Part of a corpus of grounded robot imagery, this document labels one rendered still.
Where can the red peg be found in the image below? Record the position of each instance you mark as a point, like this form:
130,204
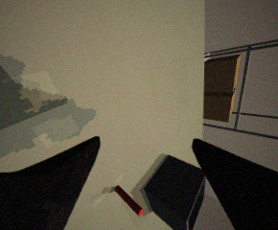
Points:
137,209

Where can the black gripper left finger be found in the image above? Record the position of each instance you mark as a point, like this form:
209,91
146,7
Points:
43,196

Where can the dark grey open box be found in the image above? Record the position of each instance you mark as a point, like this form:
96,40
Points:
176,192

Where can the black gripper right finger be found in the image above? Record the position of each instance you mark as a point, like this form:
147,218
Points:
248,192

